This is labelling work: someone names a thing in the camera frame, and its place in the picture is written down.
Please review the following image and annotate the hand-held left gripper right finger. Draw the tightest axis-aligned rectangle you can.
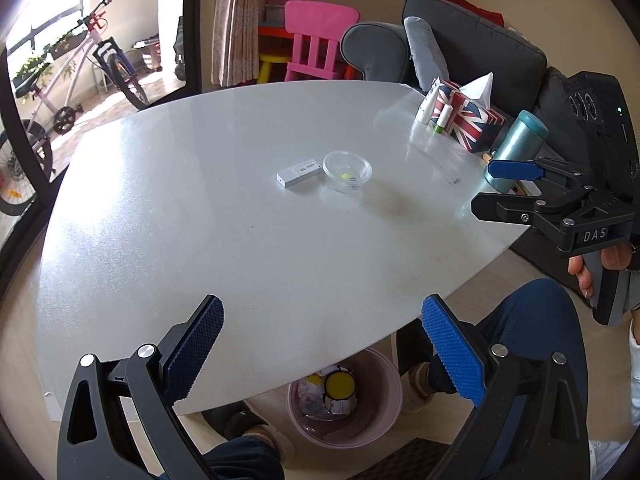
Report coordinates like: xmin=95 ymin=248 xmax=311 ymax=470
xmin=421 ymin=296 xmax=591 ymax=480

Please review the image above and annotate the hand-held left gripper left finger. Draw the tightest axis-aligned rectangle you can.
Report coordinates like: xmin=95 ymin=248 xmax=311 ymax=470
xmin=56 ymin=294 xmax=226 ymax=480

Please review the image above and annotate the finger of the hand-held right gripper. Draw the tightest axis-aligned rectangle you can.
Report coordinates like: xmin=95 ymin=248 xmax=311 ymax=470
xmin=487 ymin=156 xmax=596 ymax=191
xmin=471 ymin=187 xmax=601 ymax=236

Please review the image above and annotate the yellow disc with black rim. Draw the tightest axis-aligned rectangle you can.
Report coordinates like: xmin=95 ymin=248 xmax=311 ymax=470
xmin=322 ymin=370 xmax=357 ymax=403

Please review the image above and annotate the pink trash bin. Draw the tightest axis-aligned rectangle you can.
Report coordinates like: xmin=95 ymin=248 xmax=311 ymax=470
xmin=286 ymin=347 xmax=403 ymax=450

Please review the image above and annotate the person's right hand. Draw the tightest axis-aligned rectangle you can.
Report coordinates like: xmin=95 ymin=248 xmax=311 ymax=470
xmin=569 ymin=245 xmax=633 ymax=301

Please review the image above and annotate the teal metal bottle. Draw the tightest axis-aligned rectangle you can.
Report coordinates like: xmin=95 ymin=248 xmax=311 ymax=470
xmin=482 ymin=109 xmax=549 ymax=195

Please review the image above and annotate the black slipper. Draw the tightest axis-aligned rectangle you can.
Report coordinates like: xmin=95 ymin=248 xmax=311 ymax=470
xmin=396 ymin=319 xmax=431 ymax=376
xmin=201 ymin=402 xmax=271 ymax=441

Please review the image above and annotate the flag print tissue box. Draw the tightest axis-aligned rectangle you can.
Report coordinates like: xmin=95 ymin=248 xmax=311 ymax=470
xmin=431 ymin=79 xmax=507 ymax=153

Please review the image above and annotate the person's right leg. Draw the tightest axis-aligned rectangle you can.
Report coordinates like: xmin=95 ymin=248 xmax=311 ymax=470
xmin=425 ymin=279 xmax=591 ymax=480

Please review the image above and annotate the person's leg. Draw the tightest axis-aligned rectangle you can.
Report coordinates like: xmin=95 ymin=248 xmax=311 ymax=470
xmin=425 ymin=279 xmax=591 ymax=480
xmin=200 ymin=442 xmax=286 ymax=480

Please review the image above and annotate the white tissue sheet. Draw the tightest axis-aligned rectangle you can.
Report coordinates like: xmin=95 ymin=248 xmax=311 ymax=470
xmin=457 ymin=72 xmax=496 ymax=110

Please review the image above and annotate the white tube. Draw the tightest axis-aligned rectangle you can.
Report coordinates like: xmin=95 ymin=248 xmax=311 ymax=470
xmin=415 ymin=89 xmax=441 ymax=125

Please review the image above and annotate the dark floor mat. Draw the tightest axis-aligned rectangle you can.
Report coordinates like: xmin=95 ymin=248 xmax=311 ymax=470
xmin=345 ymin=440 xmax=456 ymax=480

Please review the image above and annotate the person's left leg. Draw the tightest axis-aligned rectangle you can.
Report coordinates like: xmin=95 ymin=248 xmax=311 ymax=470
xmin=200 ymin=442 xmax=286 ymax=480

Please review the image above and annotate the grey sofa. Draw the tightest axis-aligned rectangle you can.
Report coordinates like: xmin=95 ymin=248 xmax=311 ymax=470
xmin=341 ymin=0 xmax=601 ymax=281

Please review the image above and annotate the grey pillow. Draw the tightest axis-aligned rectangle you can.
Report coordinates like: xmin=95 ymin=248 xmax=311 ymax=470
xmin=404 ymin=16 xmax=450 ymax=92

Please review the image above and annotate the clear plastic container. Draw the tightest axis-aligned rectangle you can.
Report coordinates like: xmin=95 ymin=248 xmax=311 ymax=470
xmin=322 ymin=150 xmax=373 ymax=193

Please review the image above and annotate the red cushion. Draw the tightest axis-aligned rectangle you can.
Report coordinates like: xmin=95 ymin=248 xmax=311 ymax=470
xmin=441 ymin=0 xmax=505 ymax=26

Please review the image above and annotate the white card device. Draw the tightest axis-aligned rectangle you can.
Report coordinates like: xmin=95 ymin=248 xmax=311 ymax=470
xmin=276 ymin=158 xmax=323 ymax=190

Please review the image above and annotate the pink child chair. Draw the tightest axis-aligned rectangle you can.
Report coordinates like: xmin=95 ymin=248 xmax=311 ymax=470
xmin=284 ymin=0 xmax=361 ymax=82

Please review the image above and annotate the yellow stool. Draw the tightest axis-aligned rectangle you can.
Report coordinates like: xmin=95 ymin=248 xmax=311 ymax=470
xmin=257 ymin=52 xmax=293 ymax=83

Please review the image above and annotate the white bicycle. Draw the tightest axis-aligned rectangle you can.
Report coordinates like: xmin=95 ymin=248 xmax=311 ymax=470
xmin=0 ymin=0 xmax=151 ymax=217

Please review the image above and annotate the patterned curtain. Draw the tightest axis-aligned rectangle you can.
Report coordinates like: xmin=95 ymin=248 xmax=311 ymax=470
xmin=211 ymin=0 xmax=266 ymax=87

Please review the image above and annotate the window planter with plants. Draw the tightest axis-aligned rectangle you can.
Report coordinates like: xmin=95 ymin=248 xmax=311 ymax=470
xmin=12 ymin=30 xmax=88 ymax=86

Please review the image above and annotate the black door frame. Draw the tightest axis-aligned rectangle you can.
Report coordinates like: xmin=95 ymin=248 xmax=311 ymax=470
xmin=181 ymin=0 xmax=206 ymax=86

